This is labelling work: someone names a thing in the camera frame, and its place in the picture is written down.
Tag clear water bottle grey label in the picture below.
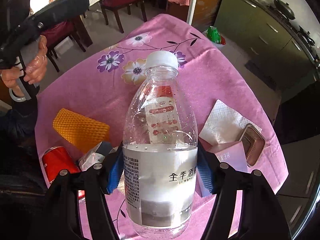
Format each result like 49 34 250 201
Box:
123 50 198 239

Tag silver bracelet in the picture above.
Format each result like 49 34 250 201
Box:
9 86 32 103

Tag black forearm sleeve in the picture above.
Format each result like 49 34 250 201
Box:
1 98 38 153

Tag small metal tin tray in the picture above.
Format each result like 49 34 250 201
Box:
239 124 265 167

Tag person's left hand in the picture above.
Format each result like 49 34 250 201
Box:
1 35 48 98

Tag pink floral tablecloth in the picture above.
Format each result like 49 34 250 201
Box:
35 14 288 239

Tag orange foam net sleeve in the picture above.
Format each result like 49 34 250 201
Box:
53 108 110 154

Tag black frying pan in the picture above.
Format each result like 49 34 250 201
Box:
298 26 315 47

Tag red soda can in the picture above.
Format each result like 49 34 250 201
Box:
42 146 81 184

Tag green plastic bag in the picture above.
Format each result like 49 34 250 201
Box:
206 26 226 46

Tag silver snack wrapper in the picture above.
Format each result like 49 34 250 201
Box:
78 141 118 171

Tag dark red wooden chair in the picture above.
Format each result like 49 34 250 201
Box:
99 0 148 34

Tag black wok with lid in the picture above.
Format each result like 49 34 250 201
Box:
273 0 295 20

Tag green lower kitchen cabinets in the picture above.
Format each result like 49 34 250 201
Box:
214 0 319 92

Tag white paper napkin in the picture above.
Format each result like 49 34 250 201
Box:
199 100 262 146

